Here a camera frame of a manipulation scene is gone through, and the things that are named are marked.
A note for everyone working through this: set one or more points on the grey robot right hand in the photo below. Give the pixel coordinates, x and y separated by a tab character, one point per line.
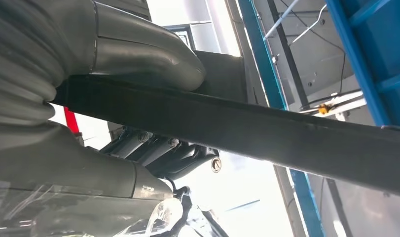
72	163

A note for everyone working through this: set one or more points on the red pole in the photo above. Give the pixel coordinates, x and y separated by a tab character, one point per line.
71	121

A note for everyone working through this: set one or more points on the clear plastic film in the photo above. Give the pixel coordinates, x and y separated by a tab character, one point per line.
167	212

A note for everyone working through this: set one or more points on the blue ceiling beam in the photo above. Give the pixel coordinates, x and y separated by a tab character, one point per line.
261	49

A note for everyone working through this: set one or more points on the white ceiling bracket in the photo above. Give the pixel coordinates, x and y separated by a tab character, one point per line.
346	103

